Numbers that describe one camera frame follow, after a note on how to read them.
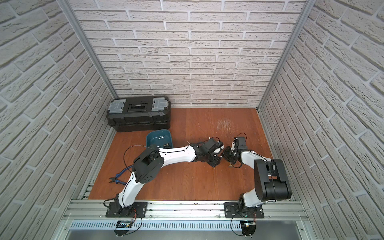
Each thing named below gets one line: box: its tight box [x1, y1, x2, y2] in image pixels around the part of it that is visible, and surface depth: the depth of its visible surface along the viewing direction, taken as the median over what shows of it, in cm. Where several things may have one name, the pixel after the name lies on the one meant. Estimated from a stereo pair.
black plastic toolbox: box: [106, 95, 171, 132], surface depth 97 cm
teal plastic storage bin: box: [146, 129, 174, 149], surface depth 101 cm
